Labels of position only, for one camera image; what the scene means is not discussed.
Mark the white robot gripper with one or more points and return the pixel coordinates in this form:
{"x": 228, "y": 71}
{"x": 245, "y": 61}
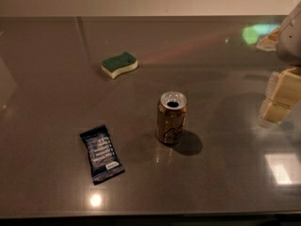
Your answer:
{"x": 291, "y": 41}

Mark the orange soda can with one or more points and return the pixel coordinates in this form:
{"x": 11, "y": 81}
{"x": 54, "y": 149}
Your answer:
{"x": 171, "y": 115}

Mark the green and white sponge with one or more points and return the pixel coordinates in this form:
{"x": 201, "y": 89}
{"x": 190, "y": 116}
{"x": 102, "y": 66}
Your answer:
{"x": 118, "y": 65}

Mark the dark blue snack wrapper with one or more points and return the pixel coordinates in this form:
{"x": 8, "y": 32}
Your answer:
{"x": 103, "y": 160}

